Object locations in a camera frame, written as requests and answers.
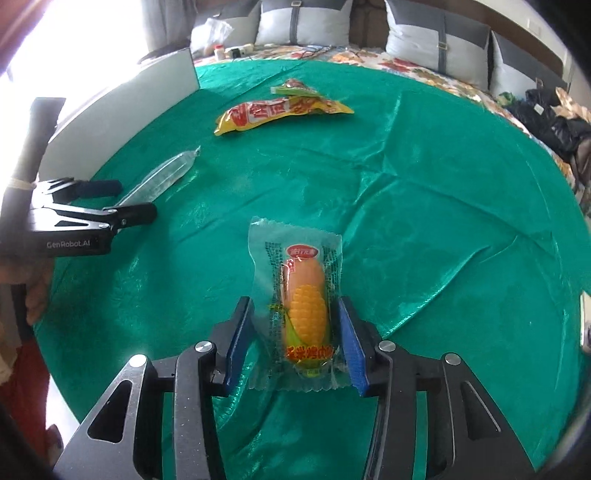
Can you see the clear long snack packet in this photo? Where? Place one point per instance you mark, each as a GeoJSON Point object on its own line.
{"type": "Point", "coordinates": [161, 177]}

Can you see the person's left hand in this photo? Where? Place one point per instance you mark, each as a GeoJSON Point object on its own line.
{"type": "Point", "coordinates": [39, 290]}

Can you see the dark clothes pile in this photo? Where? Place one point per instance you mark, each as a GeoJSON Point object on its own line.
{"type": "Point", "coordinates": [572, 143]}

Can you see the yellow packet with red print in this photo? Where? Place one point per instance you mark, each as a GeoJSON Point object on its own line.
{"type": "Point", "coordinates": [272, 115]}

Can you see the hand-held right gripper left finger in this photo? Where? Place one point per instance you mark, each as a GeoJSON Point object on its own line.
{"type": "Point", "coordinates": [238, 350]}

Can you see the white power strip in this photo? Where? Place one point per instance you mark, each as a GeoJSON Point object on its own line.
{"type": "Point", "coordinates": [240, 50]}

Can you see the black plastic bag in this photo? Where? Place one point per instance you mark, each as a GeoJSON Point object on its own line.
{"type": "Point", "coordinates": [535, 113]}

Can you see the grey pillow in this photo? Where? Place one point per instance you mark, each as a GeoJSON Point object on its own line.
{"type": "Point", "coordinates": [521, 69]}
{"type": "Point", "coordinates": [434, 37]}
{"type": "Point", "coordinates": [240, 18]}
{"type": "Point", "coordinates": [304, 23]}

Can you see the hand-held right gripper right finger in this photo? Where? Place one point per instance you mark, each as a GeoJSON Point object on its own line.
{"type": "Point", "coordinates": [353, 350]}

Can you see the clear plastic bag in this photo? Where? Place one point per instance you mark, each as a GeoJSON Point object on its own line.
{"type": "Point", "coordinates": [210, 32]}

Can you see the grey curtain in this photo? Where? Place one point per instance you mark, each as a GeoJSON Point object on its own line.
{"type": "Point", "coordinates": [166, 23]}

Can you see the corn sausage packet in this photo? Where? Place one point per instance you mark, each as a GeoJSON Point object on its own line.
{"type": "Point", "coordinates": [302, 300]}

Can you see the green small snack packet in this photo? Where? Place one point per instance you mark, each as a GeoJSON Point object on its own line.
{"type": "Point", "coordinates": [295, 87]}

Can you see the white bottle with red cap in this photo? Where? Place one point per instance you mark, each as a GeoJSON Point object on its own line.
{"type": "Point", "coordinates": [219, 51]}

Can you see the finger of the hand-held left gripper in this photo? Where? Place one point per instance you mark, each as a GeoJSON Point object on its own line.
{"type": "Point", "coordinates": [134, 214]}
{"type": "Point", "coordinates": [99, 188]}

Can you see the tan crumpled cloth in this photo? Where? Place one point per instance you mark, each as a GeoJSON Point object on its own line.
{"type": "Point", "coordinates": [575, 104]}

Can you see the white board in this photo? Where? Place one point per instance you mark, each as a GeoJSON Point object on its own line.
{"type": "Point", "coordinates": [124, 101]}

